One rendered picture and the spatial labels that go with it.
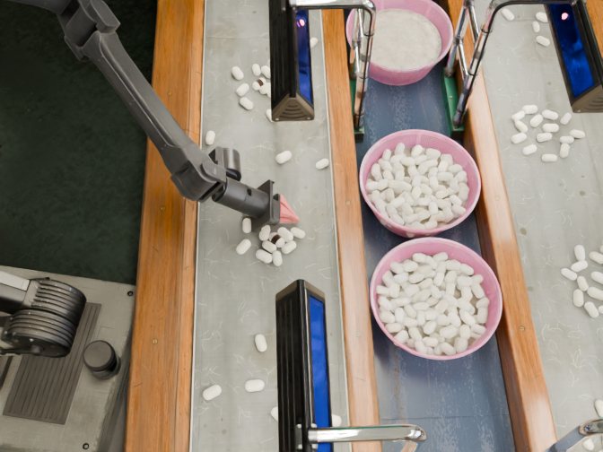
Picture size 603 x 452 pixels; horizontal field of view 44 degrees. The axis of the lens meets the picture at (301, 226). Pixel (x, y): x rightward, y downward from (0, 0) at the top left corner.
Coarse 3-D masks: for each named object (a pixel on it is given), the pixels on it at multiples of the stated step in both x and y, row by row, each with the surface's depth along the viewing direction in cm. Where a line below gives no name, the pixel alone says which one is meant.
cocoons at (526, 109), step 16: (512, 16) 189; (544, 16) 188; (528, 112) 175; (544, 112) 174; (544, 128) 172; (544, 160) 168; (576, 256) 156; (592, 256) 156; (592, 288) 152; (576, 304) 151; (592, 304) 150; (592, 448) 137
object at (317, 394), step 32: (288, 288) 115; (288, 320) 113; (320, 320) 115; (288, 352) 111; (320, 352) 112; (288, 384) 109; (320, 384) 109; (288, 416) 106; (320, 416) 106; (288, 448) 105; (320, 448) 104
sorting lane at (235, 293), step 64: (256, 0) 193; (320, 64) 183; (256, 128) 173; (320, 128) 173; (320, 192) 165; (256, 256) 157; (320, 256) 157; (256, 320) 150; (192, 384) 143; (192, 448) 138; (256, 448) 138
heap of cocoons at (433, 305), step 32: (416, 256) 157; (384, 288) 153; (416, 288) 153; (448, 288) 153; (480, 288) 154; (384, 320) 150; (416, 320) 150; (448, 320) 150; (480, 320) 150; (448, 352) 147
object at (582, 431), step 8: (584, 424) 105; (592, 424) 104; (600, 424) 103; (568, 432) 111; (576, 432) 106; (584, 432) 105; (592, 432) 104; (600, 432) 103; (560, 440) 113; (568, 440) 110; (576, 440) 108; (584, 440) 106; (552, 448) 117; (560, 448) 114; (568, 448) 112
